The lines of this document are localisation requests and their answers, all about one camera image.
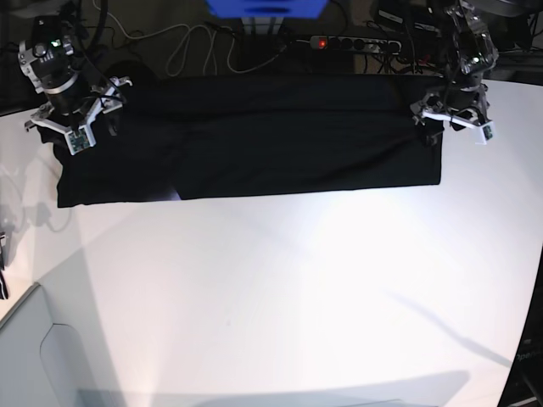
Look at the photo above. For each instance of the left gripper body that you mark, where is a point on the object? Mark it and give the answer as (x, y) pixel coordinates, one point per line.
(459, 107)

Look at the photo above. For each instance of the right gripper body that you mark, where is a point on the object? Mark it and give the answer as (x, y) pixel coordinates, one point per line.
(82, 113)

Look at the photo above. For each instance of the black T-shirt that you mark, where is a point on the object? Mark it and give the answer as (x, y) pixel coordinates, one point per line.
(254, 135)

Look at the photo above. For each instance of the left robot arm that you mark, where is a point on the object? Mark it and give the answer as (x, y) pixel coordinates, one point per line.
(450, 40)

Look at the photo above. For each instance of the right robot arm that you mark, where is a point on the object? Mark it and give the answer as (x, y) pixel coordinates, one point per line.
(59, 66)

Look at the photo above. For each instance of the black round stool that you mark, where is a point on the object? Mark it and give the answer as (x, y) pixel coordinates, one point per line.
(138, 72)

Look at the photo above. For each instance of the white power strip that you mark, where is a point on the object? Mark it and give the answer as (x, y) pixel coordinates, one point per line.
(356, 45)

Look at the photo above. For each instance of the blue box overhead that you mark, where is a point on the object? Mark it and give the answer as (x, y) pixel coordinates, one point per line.
(230, 9)

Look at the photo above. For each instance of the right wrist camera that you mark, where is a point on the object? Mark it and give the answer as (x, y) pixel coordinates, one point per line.
(80, 140)

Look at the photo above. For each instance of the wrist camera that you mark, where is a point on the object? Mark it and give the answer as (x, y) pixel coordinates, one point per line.
(484, 133)
(80, 140)

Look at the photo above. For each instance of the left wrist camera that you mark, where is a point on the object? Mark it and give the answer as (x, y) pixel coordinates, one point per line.
(484, 133)

